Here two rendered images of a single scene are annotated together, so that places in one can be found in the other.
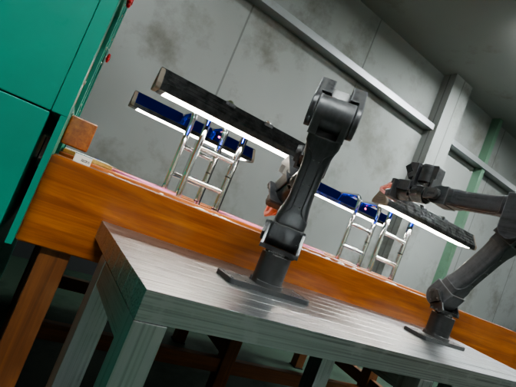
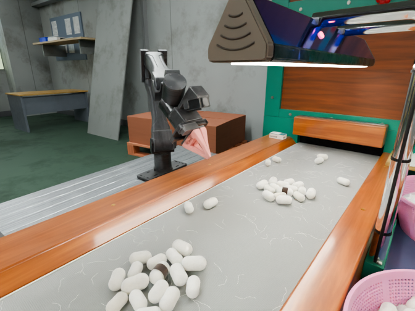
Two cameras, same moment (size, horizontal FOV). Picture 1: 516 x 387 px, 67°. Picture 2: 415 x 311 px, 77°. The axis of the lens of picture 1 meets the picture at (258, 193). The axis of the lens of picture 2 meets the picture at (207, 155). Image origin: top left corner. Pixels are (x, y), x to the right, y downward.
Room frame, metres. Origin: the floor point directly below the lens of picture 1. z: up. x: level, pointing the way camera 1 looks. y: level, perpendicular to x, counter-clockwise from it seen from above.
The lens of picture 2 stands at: (1.69, -0.30, 1.03)
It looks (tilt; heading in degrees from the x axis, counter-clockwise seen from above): 18 degrees down; 156
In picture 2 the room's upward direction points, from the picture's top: straight up
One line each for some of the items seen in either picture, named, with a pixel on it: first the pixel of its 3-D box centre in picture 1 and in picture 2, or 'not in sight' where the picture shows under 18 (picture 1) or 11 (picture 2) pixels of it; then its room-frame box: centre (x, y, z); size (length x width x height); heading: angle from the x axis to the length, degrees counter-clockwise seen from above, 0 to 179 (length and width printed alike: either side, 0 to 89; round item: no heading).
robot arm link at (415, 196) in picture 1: (421, 193); not in sight; (1.28, -0.50, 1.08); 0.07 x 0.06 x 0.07; 29
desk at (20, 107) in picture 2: not in sight; (52, 108); (-4.09, -0.96, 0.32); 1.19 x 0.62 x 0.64; 119
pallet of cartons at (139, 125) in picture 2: not in sight; (188, 134); (-1.35, 0.79, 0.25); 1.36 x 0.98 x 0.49; 30
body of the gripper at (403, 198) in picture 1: (405, 192); not in sight; (1.33, -0.47, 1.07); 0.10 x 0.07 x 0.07; 119
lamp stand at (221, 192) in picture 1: (217, 171); (354, 141); (1.36, 0.16, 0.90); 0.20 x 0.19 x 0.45; 116
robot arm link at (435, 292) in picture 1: (443, 302); not in sight; (1.10, -0.60, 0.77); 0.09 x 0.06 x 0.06; 119
